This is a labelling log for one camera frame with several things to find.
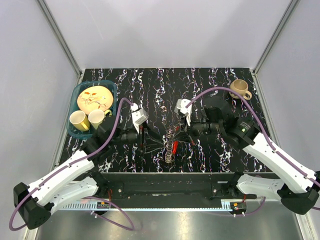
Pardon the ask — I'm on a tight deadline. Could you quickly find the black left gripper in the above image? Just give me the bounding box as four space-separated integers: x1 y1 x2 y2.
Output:
109 121 166 153

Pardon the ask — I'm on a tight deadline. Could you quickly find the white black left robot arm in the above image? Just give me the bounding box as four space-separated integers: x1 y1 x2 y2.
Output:
9 116 164 231

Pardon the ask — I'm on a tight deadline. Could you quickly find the cream floral plate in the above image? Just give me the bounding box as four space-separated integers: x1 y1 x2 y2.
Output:
76 85 114 115

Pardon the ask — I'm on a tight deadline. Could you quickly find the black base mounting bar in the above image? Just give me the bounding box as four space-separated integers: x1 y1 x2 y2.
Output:
94 172 256 209

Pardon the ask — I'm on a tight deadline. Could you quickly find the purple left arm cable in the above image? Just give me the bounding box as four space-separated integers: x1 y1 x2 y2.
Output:
8 98 137 232

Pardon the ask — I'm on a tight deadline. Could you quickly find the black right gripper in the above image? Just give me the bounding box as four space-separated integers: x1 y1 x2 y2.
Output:
172 111 223 145

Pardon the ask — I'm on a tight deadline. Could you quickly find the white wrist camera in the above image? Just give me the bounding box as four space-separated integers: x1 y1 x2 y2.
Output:
174 99 192 127
130 103 148 134

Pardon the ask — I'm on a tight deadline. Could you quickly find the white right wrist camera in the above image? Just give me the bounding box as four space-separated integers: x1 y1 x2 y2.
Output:
174 99 192 127

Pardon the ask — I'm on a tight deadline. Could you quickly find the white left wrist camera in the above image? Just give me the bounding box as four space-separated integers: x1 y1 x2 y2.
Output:
130 103 148 134

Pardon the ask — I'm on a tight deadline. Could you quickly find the yellow mug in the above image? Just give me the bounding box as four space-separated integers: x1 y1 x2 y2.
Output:
88 109 112 130
69 110 90 132

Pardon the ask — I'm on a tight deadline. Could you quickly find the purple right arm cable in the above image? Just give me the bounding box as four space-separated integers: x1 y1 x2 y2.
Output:
186 86 320 217

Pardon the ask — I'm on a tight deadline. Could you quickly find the teal plastic bin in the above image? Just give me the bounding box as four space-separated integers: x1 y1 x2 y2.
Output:
67 80 118 140

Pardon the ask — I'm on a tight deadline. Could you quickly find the beige ceramic cup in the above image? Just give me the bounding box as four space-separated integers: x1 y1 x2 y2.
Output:
229 79 252 100

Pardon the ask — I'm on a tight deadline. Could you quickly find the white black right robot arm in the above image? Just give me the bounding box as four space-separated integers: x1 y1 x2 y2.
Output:
174 97 320 215

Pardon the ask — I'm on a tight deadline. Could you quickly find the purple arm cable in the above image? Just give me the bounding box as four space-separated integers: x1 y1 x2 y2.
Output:
8 98 137 232
186 86 320 217

